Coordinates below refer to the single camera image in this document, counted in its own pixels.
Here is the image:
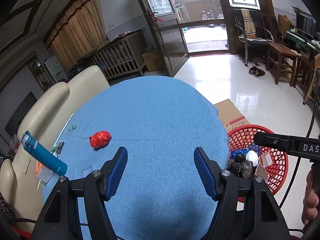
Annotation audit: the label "blue plastic bag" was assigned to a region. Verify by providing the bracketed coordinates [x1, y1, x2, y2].
[231, 149, 248, 160]

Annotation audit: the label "black plastic bag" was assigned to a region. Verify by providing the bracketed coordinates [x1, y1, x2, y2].
[227, 153, 253, 179]

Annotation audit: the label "red plastic bag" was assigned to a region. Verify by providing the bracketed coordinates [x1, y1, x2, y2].
[89, 131, 112, 149]

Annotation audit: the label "white plastic bag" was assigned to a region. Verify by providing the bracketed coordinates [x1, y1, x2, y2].
[246, 150, 258, 167]

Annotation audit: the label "yellow white cardboard box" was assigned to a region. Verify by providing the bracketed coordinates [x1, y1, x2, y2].
[255, 153, 273, 182]

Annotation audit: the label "teal thermos bottle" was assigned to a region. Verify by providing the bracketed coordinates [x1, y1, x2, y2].
[21, 131, 67, 176]

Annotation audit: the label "right hand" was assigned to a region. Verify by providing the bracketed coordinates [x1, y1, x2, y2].
[302, 170, 319, 225]

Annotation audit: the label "brown cardboard box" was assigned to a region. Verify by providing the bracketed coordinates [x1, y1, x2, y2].
[214, 99, 250, 133]

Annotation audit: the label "green candy wrapper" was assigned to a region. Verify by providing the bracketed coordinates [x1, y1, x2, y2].
[68, 124, 77, 131]

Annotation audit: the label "blue table cloth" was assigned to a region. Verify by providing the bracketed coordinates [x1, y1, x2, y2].
[41, 76, 231, 240]

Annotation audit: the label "orange white tissue box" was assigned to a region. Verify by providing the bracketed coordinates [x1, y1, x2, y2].
[36, 161, 54, 184]

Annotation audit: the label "wooden stool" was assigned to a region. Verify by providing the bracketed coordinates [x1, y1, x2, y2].
[266, 41, 298, 87]

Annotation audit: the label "cream leather sofa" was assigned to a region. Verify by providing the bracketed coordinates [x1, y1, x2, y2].
[1, 66, 110, 220]

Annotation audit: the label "brown slippers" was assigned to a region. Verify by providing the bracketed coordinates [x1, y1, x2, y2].
[248, 66, 265, 78]

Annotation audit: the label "black television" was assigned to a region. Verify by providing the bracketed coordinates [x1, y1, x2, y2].
[5, 92, 37, 138]

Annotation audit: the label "wooden slatted crib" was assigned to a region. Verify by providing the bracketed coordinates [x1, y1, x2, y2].
[77, 30, 147, 80]

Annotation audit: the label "small yellow cardboard box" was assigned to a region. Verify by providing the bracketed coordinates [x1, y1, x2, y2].
[142, 50, 164, 72]

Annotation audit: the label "white air conditioner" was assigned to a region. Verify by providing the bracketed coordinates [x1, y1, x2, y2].
[44, 56, 67, 82]

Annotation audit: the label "dark metal chair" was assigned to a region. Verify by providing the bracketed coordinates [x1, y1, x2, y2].
[233, 8, 274, 67]

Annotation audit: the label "tan curtain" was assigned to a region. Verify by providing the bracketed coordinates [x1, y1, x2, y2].
[43, 0, 107, 72]

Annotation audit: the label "brown wooden door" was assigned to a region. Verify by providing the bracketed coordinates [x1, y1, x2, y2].
[138, 0, 189, 77]

